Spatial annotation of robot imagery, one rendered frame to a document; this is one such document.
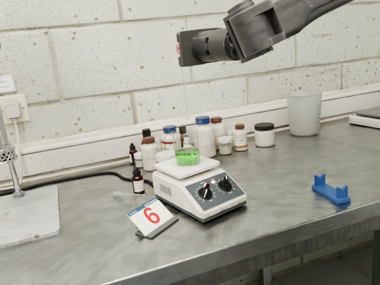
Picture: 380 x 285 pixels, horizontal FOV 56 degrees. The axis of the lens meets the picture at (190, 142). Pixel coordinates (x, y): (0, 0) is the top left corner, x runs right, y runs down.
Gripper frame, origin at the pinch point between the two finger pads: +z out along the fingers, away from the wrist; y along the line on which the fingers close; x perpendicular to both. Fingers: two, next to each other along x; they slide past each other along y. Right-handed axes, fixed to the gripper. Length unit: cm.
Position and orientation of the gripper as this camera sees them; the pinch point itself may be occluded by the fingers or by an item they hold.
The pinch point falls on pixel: (180, 48)
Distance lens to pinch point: 80.5
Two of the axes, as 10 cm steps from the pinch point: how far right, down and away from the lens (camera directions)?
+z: -5.2, -1.7, 8.3
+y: -8.5, 2.3, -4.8
